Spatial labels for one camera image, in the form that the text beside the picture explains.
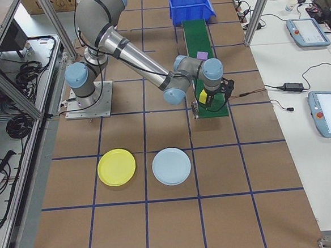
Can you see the yellow plate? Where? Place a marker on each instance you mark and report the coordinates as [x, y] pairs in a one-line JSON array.
[[116, 167]]

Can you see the green conveyor belt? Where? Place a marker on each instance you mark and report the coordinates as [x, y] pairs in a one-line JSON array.
[[202, 42]]

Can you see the black control box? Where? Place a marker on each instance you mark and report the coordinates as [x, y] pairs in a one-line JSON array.
[[13, 36]]

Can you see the white cup blue print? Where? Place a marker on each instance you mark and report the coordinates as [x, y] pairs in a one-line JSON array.
[[289, 6]]

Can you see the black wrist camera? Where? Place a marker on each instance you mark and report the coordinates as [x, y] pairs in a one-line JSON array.
[[229, 85]]

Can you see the light blue plate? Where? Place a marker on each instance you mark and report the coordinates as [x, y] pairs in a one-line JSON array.
[[171, 166]]

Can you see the blue plastic bin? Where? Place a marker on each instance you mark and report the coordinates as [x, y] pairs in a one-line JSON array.
[[191, 13]]

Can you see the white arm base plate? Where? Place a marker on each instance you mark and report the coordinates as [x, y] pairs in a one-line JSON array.
[[107, 105]]

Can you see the blue grey teach pendant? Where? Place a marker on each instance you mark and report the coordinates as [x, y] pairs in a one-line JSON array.
[[329, 115], [308, 31]]

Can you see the black power supply box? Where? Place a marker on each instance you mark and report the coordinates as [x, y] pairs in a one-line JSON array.
[[258, 25]]

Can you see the V-shaped metal bar frame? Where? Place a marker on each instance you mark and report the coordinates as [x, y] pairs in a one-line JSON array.
[[12, 91]]

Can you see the purple foam block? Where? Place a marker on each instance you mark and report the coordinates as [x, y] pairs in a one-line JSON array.
[[202, 55]]

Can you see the black power adapter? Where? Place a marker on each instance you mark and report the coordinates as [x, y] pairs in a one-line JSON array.
[[293, 86]]

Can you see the black electronics board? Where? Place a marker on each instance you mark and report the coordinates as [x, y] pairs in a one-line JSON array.
[[315, 10]]

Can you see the yellow foam block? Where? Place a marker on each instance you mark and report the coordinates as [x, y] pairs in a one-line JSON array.
[[202, 97]]

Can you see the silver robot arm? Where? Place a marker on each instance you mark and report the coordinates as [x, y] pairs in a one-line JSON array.
[[132, 58]]

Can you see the aluminium profile post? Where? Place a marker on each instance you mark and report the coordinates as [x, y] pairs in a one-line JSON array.
[[255, 12]]

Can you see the small relay circuit board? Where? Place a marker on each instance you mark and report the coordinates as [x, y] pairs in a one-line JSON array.
[[243, 17], [238, 6]]

